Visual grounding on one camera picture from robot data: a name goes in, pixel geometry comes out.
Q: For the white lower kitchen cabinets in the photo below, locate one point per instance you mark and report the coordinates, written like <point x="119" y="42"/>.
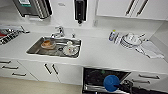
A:
<point x="36" y="70"/>

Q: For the blue plastic bowl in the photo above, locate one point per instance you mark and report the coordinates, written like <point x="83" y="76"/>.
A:
<point x="111" y="82"/>

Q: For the stainless steel dishwasher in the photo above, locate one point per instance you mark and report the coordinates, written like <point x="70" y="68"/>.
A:
<point x="93" y="80"/>

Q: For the chrome sink faucet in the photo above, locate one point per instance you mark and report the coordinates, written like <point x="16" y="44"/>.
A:
<point x="60" y="31"/>

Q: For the orange bowl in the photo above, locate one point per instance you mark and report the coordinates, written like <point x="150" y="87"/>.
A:
<point x="47" y="44"/>

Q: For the white drawer cabinet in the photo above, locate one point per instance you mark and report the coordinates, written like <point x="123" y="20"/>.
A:
<point x="148" y="80"/>

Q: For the black wall soap dispenser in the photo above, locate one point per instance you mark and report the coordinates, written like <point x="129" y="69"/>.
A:
<point x="80" y="11"/>

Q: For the stack of white plates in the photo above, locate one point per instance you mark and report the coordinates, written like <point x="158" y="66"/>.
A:
<point x="130" y="41"/>

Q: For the steel kitchen sink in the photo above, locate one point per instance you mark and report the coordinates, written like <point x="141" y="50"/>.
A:
<point x="33" y="50"/>

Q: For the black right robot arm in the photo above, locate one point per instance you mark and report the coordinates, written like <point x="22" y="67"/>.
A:
<point x="126" y="87"/>

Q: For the dish soap bottle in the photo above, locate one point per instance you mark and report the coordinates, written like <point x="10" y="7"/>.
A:
<point x="112" y="36"/>

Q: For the dish drying rack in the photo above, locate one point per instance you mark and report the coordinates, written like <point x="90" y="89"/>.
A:
<point x="10" y="36"/>

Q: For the round wall dispenser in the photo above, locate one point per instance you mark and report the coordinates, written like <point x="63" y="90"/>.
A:
<point x="33" y="7"/>

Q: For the white wall outlet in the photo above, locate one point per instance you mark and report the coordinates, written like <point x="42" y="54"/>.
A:
<point x="95" y="23"/>

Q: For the white upper kitchen cabinet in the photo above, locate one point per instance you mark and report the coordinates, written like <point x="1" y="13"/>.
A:
<point x="133" y="8"/>

